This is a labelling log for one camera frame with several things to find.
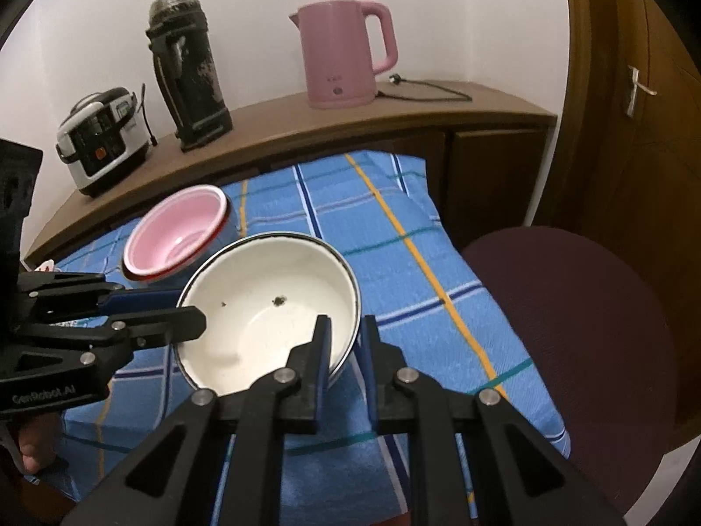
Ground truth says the pink plastic bowl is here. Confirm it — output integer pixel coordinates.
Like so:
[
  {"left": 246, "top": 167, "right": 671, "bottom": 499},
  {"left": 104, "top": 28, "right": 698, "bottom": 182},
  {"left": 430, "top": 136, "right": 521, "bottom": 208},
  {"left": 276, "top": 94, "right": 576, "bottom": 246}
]
[{"left": 121, "top": 185, "right": 228, "bottom": 288}]

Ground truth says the white enamel bowl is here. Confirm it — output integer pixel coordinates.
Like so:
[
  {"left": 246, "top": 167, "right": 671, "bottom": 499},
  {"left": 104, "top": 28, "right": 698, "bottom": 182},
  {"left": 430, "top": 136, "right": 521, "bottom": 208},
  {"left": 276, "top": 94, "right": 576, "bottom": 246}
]
[{"left": 175, "top": 231, "right": 361, "bottom": 395}]

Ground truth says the person's left hand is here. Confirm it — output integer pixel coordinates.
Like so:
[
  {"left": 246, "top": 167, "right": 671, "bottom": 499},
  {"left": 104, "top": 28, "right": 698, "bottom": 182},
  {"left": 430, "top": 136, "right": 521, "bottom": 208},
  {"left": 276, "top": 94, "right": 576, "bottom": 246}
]
[{"left": 18, "top": 413, "right": 62, "bottom": 475}]

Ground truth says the stainless steel bowl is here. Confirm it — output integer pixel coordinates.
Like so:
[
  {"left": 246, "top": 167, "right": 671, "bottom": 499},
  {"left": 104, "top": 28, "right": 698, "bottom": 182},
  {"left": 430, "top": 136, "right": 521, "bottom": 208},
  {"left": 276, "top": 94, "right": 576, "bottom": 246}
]
[{"left": 175, "top": 195, "right": 239, "bottom": 288}]

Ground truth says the silver black rice cooker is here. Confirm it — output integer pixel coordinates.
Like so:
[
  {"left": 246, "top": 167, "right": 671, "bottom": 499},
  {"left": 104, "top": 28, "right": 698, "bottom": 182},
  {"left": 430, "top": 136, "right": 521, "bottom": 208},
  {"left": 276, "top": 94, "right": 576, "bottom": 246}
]
[{"left": 56, "top": 87, "right": 156, "bottom": 198}]

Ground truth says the black thermos flask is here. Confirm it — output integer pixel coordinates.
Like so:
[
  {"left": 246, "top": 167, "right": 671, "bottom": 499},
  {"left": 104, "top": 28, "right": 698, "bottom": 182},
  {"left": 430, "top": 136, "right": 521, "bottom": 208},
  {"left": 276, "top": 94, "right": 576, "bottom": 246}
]
[{"left": 146, "top": 0, "right": 233, "bottom": 152}]

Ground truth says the pink electric kettle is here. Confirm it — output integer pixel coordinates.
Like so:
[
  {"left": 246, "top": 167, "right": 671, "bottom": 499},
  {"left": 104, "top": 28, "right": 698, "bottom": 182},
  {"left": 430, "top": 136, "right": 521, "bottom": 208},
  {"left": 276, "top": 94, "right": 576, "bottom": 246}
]
[{"left": 289, "top": 0, "right": 398, "bottom": 109}]

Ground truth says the brown wooden side cabinet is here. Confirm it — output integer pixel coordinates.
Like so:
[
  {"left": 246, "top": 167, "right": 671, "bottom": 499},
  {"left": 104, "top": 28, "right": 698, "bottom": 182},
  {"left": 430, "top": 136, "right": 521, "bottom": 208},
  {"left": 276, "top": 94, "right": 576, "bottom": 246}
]
[{"left": 26, "top": 82, "right": 556, "bottom": 266}]

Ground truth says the black rice cooker cable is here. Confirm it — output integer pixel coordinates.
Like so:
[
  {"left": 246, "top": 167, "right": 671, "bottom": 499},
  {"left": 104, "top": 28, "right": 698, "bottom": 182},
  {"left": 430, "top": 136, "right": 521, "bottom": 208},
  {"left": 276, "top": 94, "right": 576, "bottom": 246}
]
[{"left": 139, "top": 82, "right": 161, "bottom": 149}]

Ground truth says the black kettle power cable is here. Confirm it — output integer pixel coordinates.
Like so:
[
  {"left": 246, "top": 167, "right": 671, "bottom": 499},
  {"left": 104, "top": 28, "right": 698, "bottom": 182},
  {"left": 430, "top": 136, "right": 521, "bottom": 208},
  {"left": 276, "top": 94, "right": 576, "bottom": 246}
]
[{"left": 374, "top": 72, "right": 474, "bottom": 103}]

